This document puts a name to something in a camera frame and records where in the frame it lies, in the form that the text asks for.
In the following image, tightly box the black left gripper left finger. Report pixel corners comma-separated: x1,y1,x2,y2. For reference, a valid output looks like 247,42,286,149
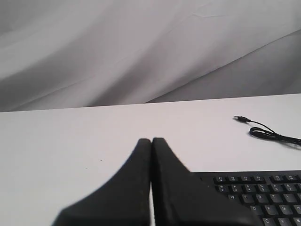
53,138,151,226

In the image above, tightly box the grey backdrop cloth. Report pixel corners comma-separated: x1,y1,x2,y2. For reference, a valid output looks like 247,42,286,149
0,0,301,112

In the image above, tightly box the black USB cable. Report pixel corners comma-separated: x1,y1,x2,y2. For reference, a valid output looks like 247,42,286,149
234,115,301,150

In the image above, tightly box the black acer keyboard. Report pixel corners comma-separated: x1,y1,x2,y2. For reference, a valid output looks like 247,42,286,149
196,170,301,226

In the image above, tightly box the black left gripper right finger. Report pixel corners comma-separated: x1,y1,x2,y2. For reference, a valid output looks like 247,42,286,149
151,138,259,226

